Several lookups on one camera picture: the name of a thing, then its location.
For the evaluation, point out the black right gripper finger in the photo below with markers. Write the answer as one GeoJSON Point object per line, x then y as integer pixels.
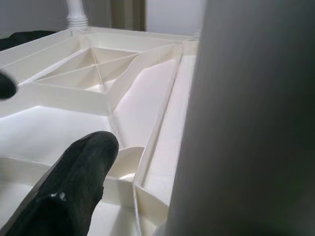
{"type": "Point", "coordinates": [71, 186]}

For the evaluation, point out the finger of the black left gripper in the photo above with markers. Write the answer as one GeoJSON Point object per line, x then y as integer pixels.
{"type": "Point", "coordinates": [7, 86]}

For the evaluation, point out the white plastic table top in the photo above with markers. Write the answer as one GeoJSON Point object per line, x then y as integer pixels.
{"type": "Point", "coordinates": [86, 103]}

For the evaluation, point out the black cloth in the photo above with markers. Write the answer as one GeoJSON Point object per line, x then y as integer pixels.
{"type": "Point", "coordinates": [27, 39]}

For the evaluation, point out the door frame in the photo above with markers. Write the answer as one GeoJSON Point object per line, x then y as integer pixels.
{"type": "Point", "coordinates": [128, 14]}

